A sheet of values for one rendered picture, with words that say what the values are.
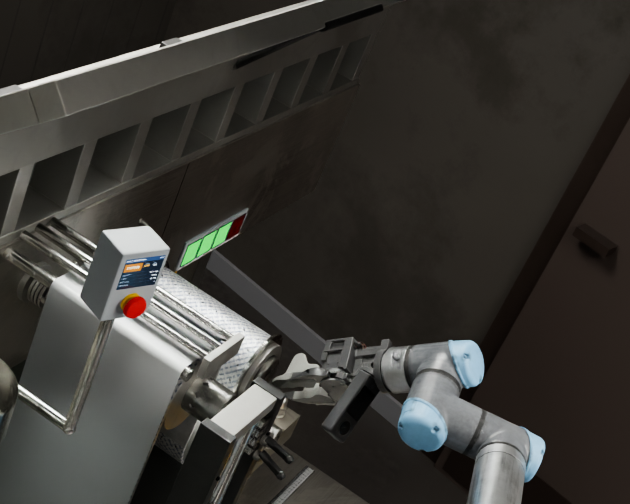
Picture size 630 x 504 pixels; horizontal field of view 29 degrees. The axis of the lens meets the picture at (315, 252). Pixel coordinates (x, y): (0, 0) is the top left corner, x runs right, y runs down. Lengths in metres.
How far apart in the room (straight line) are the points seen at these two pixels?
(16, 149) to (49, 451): 0.49
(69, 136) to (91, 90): 0.81
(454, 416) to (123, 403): 0.49
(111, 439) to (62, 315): 0.20
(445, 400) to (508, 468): 0.15
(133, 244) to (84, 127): 0.46
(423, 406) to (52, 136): 0.67
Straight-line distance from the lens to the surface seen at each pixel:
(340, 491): 2.54
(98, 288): 1.47
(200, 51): 1.18
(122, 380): 1.82
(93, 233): 2.08
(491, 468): 1.81
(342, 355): 2.04
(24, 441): 1.99
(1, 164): 1.74
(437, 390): 1.89
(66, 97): 1.02
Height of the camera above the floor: 2.46
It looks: 29 degrees down
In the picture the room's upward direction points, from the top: 24 degrees clockwise
